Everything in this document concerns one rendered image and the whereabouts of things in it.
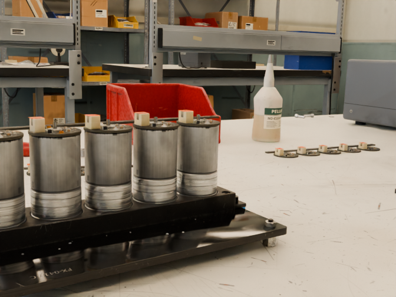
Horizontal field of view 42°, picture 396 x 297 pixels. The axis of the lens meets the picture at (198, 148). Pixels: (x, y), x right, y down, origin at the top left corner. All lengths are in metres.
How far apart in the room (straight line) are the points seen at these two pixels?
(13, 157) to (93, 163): 0.04
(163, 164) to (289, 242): 0.08
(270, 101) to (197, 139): 0.32
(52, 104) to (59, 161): 4.09
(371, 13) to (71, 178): 6.14
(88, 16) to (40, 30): 1.90
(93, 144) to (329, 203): 0.18
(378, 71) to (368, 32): 5.57
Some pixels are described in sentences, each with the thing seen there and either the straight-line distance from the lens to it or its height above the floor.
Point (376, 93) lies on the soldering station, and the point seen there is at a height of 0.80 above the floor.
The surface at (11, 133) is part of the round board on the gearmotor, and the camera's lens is 0.25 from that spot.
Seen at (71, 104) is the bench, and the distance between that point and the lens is 2.66.
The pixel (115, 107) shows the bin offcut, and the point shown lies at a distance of 0.62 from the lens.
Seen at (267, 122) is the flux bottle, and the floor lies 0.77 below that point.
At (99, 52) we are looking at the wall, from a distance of 4.89.
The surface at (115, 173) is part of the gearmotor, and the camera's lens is 0.26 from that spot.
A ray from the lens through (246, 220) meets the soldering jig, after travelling 0.29.
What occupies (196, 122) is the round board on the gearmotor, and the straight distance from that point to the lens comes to 0.29.
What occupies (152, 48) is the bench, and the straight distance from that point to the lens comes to 2.78.
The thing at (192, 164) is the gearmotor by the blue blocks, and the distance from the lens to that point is 0.29.
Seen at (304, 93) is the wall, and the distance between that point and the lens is 6.22.
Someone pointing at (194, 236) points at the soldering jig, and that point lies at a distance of 0.26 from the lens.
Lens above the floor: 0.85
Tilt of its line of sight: 11 degrees down
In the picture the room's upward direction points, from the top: 2 degrees clockwise
